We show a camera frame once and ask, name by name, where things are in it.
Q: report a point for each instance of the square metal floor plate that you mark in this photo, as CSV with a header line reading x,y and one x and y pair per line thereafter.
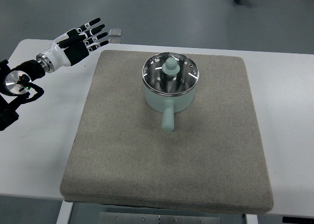
x,y
115,32

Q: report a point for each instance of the grey metal base plate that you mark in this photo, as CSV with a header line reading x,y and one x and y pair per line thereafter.
x,y
129,218

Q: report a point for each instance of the glass lid with green knob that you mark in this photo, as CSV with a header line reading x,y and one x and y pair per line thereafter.
x,y
170,74

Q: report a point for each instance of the beige fabric mat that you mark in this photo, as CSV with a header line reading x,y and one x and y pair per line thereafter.
x,y
213,161

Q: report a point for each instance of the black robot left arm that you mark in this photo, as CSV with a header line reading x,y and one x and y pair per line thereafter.
x,y
17,88

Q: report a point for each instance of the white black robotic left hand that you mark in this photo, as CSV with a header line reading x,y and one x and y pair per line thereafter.
x,y
73,46

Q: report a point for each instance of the mint green saucepan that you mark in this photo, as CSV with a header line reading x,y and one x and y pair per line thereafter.
x,y
168,105

